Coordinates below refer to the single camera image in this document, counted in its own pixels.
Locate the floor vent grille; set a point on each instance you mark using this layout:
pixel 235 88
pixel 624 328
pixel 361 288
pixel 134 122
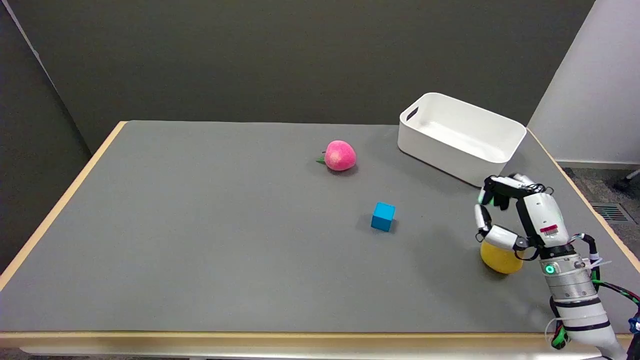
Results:
pixel 610 212

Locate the pink peach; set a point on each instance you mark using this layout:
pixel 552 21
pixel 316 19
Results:
pixel 340 155

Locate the grey table mat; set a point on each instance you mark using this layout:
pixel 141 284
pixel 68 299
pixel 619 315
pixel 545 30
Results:
pixel 310 225

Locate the yellow pear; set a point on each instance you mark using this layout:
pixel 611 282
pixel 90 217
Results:
pixel 500 259

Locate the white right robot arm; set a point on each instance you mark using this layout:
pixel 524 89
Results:
pixel 575 295

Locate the white plastic bin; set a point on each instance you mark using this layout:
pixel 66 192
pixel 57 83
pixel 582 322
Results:
pixel 460 137

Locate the blue cube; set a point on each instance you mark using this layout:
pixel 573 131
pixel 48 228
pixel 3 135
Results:
pixel 383 216

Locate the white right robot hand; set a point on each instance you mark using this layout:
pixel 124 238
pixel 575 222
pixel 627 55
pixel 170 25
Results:
pixel 542 217

